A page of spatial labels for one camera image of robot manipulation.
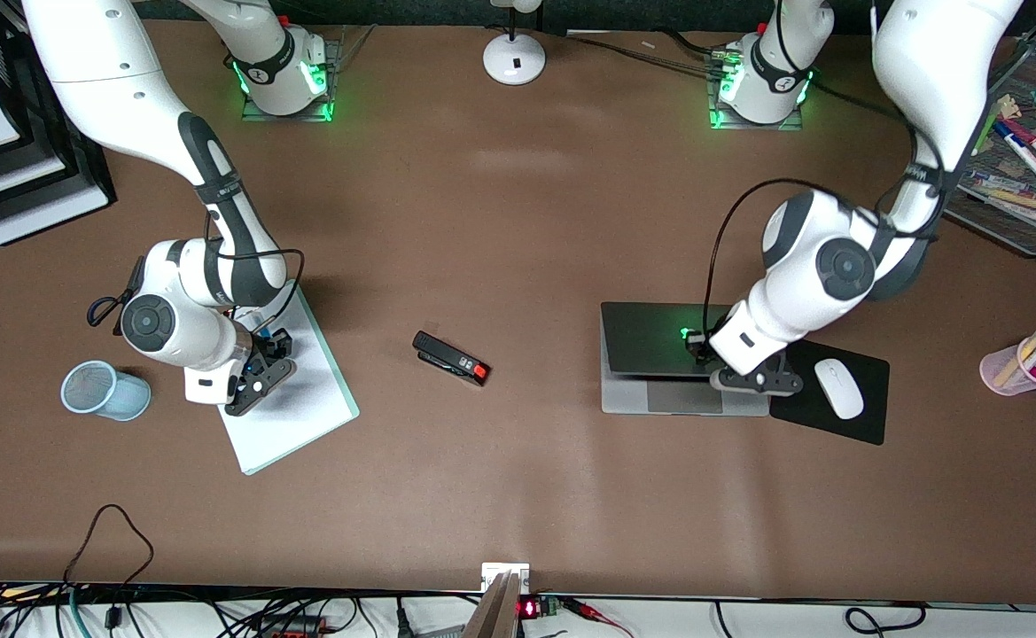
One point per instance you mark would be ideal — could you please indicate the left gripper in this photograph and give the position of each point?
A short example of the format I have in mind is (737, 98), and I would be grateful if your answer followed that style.
(702, 349)

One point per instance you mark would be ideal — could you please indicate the circuit board with red display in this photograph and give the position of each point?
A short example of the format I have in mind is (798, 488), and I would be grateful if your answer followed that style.
(537, 608)

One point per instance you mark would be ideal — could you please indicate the black stacked paper tray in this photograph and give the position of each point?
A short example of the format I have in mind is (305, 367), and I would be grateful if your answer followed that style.
(83, 177)

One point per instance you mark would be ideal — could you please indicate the white marker with blue cap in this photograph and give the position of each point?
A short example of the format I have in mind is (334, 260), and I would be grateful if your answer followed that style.
(1024, 152)

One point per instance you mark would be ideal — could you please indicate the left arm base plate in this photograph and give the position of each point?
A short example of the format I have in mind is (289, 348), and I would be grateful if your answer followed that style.
(792, 124)

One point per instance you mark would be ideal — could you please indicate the white computer mouse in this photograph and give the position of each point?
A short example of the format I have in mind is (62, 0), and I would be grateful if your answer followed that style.
(839, 388)

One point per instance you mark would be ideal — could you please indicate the white paper sheet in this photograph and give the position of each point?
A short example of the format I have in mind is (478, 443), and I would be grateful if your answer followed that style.
(305, 399)

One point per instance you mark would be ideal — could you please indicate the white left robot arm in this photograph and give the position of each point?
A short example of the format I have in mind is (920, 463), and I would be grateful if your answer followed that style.
(934, 80)

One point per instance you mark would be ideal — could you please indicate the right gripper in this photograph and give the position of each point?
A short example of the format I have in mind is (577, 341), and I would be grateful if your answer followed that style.
(271, 344)

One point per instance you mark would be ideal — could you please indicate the blue mesh pen cup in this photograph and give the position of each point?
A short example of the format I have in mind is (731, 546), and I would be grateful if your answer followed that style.
(105, 390)

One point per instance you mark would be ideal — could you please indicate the yellow wooden ruler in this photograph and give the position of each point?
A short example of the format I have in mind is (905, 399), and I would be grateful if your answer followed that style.
(1016, 361)

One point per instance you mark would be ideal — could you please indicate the wooden clothespin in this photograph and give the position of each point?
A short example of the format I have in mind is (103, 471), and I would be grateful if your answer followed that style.
(1010, 106)

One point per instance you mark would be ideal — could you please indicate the black scissors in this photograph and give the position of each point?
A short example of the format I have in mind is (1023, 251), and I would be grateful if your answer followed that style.
(103, 308)

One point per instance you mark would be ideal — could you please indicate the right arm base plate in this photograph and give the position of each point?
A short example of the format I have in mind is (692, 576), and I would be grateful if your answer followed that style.
(256, 117)

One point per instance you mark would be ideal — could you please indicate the pale green clipboard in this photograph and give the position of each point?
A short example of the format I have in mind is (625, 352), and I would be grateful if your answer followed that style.
(340, 381)

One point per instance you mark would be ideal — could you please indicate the pink pen cup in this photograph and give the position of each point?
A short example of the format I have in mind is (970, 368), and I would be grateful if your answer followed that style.
(996, 370)

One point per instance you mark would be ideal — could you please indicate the black stapler with red end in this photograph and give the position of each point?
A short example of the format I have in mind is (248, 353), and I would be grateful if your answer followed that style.
(451, 359)

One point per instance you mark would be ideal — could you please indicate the black mouse pad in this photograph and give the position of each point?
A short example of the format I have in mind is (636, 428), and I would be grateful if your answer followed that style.
(837, 430)

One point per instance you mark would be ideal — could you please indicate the silver laptop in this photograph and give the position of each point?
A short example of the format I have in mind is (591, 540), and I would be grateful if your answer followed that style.
(650, 341)

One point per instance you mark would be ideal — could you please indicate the green marker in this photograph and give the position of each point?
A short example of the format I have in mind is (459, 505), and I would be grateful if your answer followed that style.
(987, 128)

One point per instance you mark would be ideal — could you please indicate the white lamp base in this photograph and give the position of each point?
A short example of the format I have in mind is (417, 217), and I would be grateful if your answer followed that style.
(514, 60)

